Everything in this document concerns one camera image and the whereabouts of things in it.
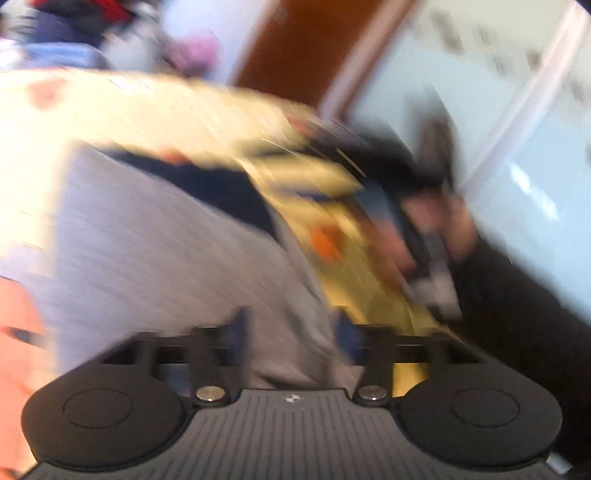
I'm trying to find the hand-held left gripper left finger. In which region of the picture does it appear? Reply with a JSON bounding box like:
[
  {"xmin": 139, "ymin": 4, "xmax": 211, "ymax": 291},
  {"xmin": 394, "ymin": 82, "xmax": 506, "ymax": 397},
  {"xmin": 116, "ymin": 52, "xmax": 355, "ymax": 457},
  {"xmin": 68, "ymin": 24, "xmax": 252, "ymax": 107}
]
[{"xmin": 99, "ymin": 305, "xmax": 253, "ymax": 408}]

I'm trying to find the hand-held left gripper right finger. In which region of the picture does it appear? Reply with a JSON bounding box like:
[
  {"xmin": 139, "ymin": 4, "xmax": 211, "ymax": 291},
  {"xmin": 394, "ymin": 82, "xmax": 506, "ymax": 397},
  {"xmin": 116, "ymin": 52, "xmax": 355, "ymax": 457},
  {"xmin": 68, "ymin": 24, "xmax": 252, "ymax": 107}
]
[{"xmin": 333, "ymin": 309, "xmax": 486, "ymax": 408}]

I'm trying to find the navy and grey knitted sweater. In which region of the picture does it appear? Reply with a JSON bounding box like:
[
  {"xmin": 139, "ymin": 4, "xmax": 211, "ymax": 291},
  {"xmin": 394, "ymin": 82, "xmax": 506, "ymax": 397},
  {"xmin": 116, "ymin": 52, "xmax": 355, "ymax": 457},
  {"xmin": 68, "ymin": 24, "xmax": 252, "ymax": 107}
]
[{"xmin": 44, "ymin": 141, "xmax": 368, "ymax": 394}]

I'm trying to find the person's right forearm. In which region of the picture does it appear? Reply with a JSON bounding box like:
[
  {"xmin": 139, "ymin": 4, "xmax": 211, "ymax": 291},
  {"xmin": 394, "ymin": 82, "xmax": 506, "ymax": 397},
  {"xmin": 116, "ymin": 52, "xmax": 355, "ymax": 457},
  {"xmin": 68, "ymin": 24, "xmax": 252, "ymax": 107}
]
[{"xmin": 449, "ymin": 234, "xmax": 591, "ymax": 468}]

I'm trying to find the dark clothes pile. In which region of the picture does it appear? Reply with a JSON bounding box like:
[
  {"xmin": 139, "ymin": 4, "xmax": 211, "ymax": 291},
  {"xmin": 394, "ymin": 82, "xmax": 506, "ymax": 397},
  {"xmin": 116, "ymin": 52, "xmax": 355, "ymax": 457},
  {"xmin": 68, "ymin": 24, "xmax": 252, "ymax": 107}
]
[{"xmin": 0, "ymin": 0, "xmax": 162, "ymax": 70}]

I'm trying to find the person's right hand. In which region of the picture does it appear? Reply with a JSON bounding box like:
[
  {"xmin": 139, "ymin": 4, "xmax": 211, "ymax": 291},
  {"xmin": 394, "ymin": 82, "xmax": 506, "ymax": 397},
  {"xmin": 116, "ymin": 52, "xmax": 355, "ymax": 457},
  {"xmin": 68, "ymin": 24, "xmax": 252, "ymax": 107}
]
[{"xmin": 373, "ymin": 196, "xmax": 480, "ymax": 276}]

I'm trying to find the yellow flower print quilt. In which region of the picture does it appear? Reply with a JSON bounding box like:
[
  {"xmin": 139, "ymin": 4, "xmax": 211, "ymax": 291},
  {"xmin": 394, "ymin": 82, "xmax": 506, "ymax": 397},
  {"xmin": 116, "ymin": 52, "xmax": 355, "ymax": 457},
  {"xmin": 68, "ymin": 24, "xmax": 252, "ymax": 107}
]
[{"xmin": 0, "ymin": 67, "xmax": 467, "ymax": 472}]

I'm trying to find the brown wooden door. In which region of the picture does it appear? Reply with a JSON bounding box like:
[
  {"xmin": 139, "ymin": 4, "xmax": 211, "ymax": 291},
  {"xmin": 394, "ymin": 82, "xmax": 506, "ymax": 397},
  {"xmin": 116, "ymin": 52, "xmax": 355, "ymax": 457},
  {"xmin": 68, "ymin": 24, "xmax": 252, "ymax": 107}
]
[{"xmin": 233, "ymin": 0, "xmax": 419, "ymax": 110}]

